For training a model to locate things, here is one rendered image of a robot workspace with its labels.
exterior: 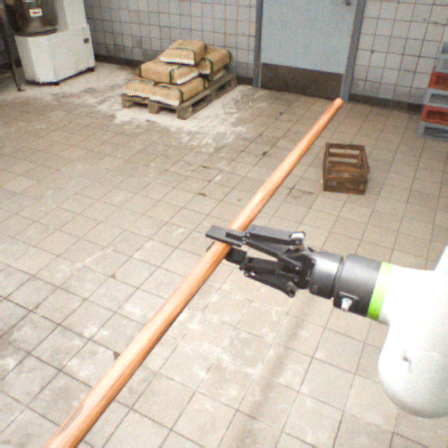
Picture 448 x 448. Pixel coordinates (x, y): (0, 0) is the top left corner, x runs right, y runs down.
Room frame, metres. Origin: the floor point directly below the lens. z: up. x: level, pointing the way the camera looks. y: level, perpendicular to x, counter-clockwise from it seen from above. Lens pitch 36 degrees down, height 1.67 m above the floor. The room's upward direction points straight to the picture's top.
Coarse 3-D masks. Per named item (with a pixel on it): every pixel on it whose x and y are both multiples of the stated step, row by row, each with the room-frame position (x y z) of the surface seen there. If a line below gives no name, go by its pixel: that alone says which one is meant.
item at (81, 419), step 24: (312, 144) 1.01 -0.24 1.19; (288, 168) 0.86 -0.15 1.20; (264, 192) 0.75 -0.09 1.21; (240, 216) 0.66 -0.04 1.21; (216, 264) 0.54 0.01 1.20; (192, 288) 0.47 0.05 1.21; (168, 312) 0.42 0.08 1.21; (144, 336) 0.38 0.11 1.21; (120, 360) 0.34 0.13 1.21; (144, 360) 0.35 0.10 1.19; (96, 384) 0.30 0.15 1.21; (120, 384) 0.31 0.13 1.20; (96, 408) 0.27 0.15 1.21; (72, 432) 0.24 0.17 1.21
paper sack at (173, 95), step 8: (192, 80) 4.41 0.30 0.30; (200, 80) 4.46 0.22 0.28; (160, 88) 4.23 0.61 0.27; (168, 88) 4.20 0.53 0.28; (176, 88) 4.19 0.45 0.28; (184, 88) 4.21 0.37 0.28; (192, 88) 4.30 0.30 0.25; (200, 88) 4.44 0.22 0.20; (152, 96) 4.22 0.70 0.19; (160, 96) 4.18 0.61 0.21; (168, 96) 4.14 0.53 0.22; (176, 96) 4.10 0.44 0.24; (184, 96) 4.18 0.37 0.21; (192, 96) 4.33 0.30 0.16; (176, 104) 4.07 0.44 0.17
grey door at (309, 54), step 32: (256, 0) 5.10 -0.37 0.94; (288, 0) 4.95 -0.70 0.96; (320, 0) 4.79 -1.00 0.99; (352, 0) 4.65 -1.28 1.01; (256, 32) 5.09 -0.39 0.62; (288, 32) 4.94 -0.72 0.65; (320, 32) 4.78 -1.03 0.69; (352, 32) 4.63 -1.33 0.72; (256, 64) 5.08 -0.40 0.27; (288, 64) 4.92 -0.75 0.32; (320, 64) 4.75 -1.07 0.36; (352, 64) 4.58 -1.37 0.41; (320, 96) 4.73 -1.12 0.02
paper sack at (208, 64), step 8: (208, 56) 4.78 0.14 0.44; (216, 56) 4.83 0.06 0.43; (224, 56) 4.95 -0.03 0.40; (232, 56) 5.12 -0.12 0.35; (200, 64) 4.69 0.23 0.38; (208, 64) 4.67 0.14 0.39; (216, 64) 4.79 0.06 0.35; (224, 64) 4.93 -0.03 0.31; (200, 72) 4.66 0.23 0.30; (208, 72) 4.62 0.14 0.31
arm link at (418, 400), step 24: (432, 288) 0.33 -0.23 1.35; (432, 312) 0.31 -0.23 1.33; (408, 336) 0.32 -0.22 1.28; (432, 336) 0.30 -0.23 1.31; (384, 360) 0.33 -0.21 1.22; (408, 360) 0.31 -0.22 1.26; (432, 360) 0.29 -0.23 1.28; (384, 384) 0.31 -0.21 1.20; (408, 384) 0.29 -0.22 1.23; (432, 384) 0.28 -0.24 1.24; (408, 408) 0.28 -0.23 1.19; (432, 408) 0.27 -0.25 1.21
